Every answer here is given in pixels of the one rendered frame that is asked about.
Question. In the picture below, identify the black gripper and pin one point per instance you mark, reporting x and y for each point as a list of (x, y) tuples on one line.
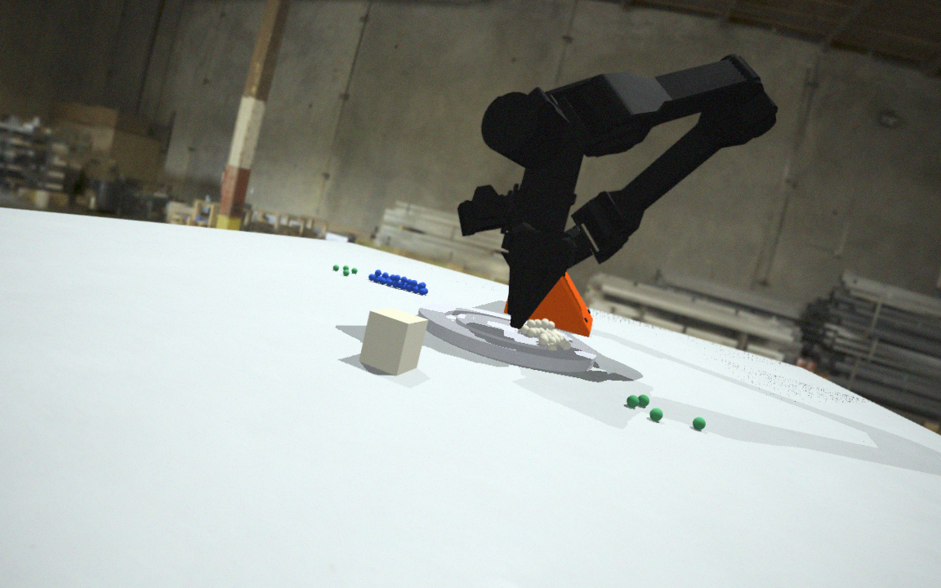
[(538, 245)]

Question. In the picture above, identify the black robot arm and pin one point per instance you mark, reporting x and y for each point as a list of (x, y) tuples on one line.
[(611, 113)]

